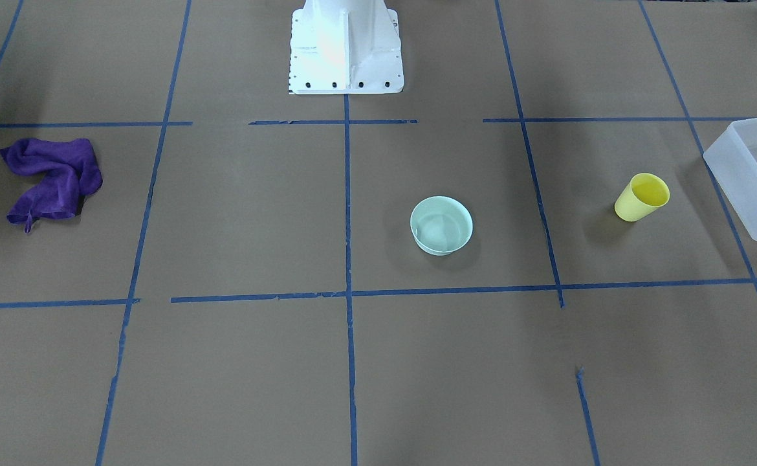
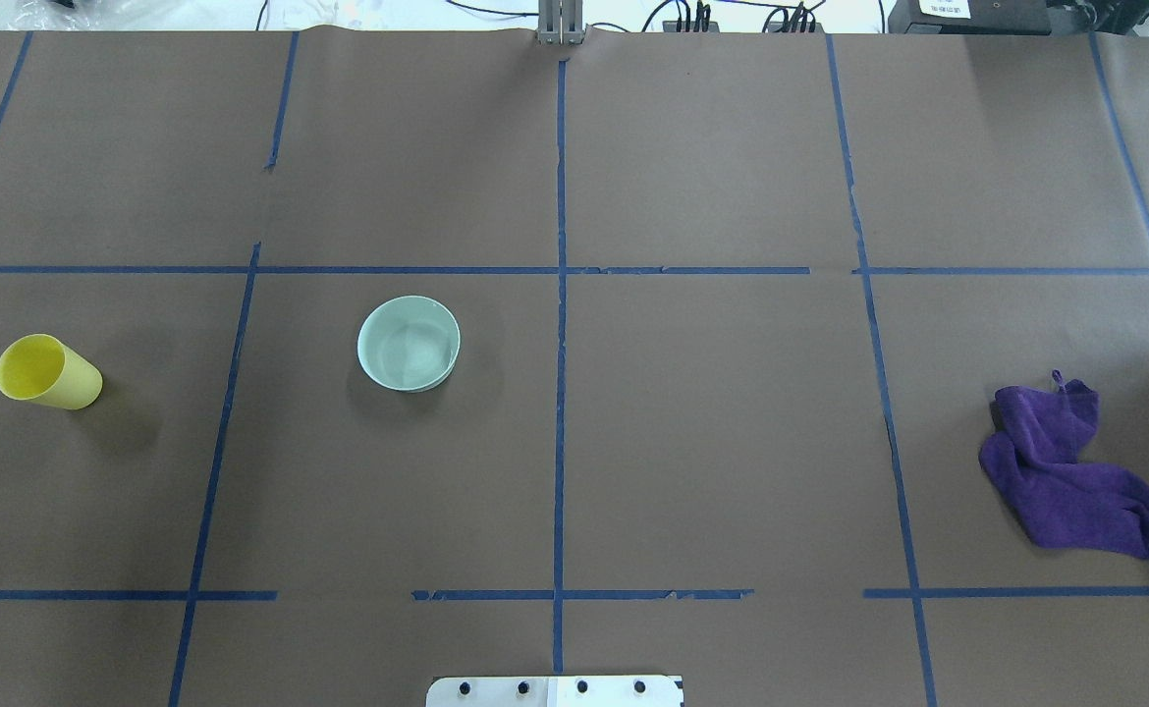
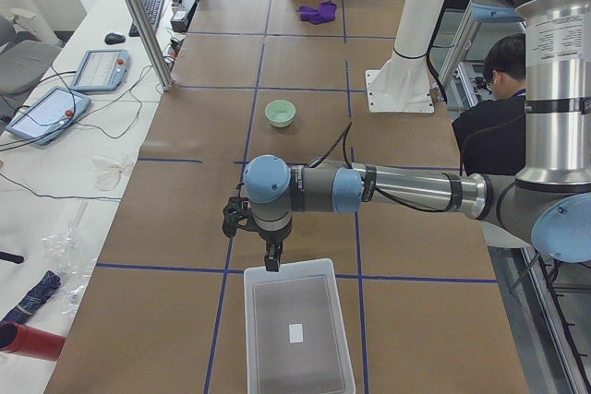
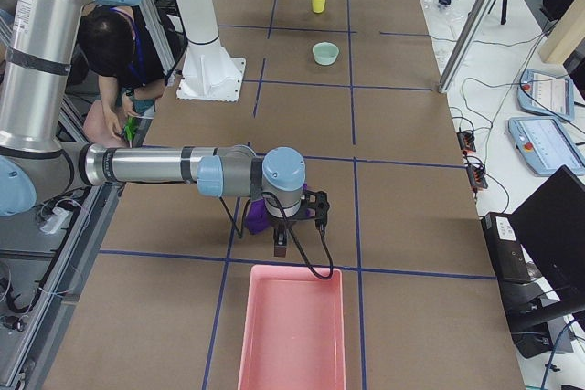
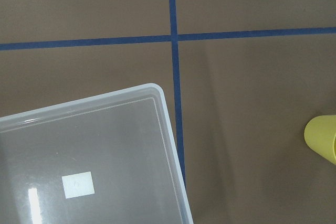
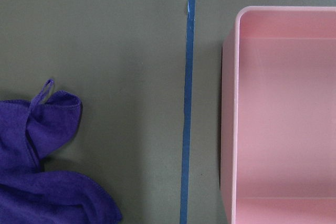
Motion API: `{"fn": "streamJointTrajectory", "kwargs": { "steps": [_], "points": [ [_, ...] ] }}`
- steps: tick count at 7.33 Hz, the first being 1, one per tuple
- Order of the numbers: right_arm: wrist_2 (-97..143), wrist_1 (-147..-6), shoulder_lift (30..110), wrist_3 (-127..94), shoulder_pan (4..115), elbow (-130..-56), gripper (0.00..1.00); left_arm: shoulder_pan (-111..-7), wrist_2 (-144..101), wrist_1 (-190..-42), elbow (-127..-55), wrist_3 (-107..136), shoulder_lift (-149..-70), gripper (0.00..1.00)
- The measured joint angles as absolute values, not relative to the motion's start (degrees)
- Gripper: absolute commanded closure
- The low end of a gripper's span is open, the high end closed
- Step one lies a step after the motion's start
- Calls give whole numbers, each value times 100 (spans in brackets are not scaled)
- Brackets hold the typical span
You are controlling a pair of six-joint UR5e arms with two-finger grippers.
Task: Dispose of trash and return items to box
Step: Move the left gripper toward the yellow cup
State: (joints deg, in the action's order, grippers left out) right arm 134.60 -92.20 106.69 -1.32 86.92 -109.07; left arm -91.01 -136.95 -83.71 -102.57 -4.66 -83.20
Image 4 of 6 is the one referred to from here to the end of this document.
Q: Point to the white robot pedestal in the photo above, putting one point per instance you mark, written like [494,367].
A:
[208,72]

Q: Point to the black desktop box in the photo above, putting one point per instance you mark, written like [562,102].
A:
[505,251]

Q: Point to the black computer monitor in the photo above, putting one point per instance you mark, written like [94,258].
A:
[550,226]

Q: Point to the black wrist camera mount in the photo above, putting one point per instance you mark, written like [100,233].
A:
[316,208]

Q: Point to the pink plastic bin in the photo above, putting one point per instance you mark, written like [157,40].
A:
[294,336]

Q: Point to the mint green bowl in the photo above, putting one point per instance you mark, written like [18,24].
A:
[325,53]

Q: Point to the orange connector block upper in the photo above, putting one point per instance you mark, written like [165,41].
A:
[466,142]

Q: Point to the teach pendant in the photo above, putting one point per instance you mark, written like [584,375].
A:
[545,145]
[542,93]

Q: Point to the orange connector block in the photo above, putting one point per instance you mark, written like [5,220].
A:
[476,177]
[466,142]

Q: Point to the seated person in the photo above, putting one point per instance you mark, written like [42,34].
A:
[119,49]

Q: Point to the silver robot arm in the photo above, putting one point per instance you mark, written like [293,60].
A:
[36,166]

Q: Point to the upper teach pendant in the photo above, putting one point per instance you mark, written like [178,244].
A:
[542,93]

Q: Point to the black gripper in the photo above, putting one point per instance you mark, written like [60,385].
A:
[280,226]

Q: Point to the yellow plastic cup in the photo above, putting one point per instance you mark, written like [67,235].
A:
[318,6]

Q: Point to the white power strip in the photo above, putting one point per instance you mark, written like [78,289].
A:
[55,221]

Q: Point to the orange connector block lower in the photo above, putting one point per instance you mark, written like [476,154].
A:
[476,177]

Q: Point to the purple cloth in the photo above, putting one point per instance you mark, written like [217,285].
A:
[257,218]

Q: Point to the lower teach pendant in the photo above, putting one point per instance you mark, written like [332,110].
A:
[545,145]

